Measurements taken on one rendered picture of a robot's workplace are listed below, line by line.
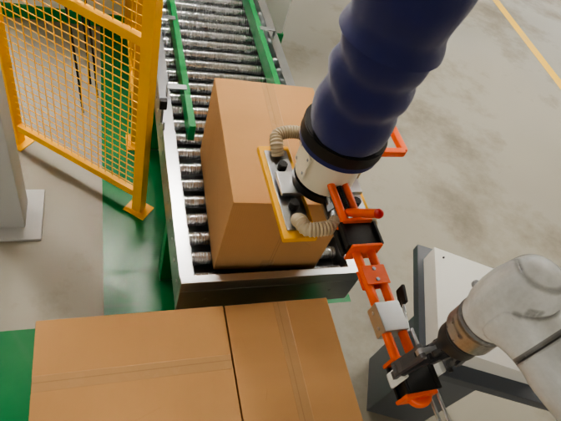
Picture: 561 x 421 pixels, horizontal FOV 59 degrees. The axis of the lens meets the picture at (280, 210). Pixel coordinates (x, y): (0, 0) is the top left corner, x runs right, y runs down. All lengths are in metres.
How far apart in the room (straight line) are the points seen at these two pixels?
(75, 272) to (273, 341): 1.07
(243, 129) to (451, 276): 0.89
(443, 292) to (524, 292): 0.99
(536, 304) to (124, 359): 1.24
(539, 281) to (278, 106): 1.31
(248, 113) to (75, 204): 1.19
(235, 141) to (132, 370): 0.80
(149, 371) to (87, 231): 1.09
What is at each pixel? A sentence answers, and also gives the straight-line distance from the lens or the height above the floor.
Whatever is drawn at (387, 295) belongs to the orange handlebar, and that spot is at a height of 1.21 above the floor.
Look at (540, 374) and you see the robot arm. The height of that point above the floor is 1.53.
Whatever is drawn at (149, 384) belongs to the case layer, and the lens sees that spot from 1.65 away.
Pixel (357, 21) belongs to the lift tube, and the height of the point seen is 1.64.
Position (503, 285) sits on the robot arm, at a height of 1.58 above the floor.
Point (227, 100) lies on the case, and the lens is 1.85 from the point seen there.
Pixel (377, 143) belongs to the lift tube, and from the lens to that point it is 1.21.
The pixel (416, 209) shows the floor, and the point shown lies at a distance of 3.22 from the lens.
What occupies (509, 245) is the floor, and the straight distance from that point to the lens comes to 3.45.
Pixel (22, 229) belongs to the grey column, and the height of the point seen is 0.02.
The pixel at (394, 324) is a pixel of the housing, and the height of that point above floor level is 1.21.
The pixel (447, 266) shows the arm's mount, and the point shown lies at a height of 0.83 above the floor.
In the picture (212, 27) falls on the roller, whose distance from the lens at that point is 3.00.
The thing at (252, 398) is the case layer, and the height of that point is 0.54.
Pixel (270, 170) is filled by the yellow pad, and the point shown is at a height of 1.10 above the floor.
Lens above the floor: 2.11
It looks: 49 degrees down
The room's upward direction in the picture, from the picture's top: 23 degrees clockwise
